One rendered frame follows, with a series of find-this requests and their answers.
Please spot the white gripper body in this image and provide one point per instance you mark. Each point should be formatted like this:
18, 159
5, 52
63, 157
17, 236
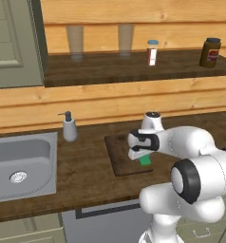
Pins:
137, 154

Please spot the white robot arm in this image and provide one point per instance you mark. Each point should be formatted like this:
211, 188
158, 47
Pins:
197, 177

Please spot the green sponge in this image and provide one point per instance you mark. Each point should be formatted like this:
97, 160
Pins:
145, 161

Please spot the dark wooden cutting board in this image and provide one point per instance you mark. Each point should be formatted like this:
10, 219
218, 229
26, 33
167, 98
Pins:
119, 158

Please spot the grey soap dispenser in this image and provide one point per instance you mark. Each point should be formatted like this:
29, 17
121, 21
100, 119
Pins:
69, 128

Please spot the grey dishwasher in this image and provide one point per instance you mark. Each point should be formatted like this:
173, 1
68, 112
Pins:
111, 228

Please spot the dark wooden shelf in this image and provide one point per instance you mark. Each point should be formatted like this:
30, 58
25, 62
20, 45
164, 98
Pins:
118, 68

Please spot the grey-green drawer front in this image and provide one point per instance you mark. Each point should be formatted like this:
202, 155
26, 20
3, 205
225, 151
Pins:
219, 229

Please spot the clear drinking glass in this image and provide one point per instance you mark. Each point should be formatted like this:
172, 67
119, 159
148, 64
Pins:
75, 41
125, 39

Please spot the brown jar with dark lid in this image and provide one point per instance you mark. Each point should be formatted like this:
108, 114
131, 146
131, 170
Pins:
210, 53

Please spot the grey steel sink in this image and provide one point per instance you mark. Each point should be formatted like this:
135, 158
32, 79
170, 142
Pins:
10, 158

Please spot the grey-green base cupboard door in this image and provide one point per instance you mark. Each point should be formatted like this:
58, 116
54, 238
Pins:
26, 229

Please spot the grey-green wall cupboard door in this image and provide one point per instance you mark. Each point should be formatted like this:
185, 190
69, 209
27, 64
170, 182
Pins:
10, 41

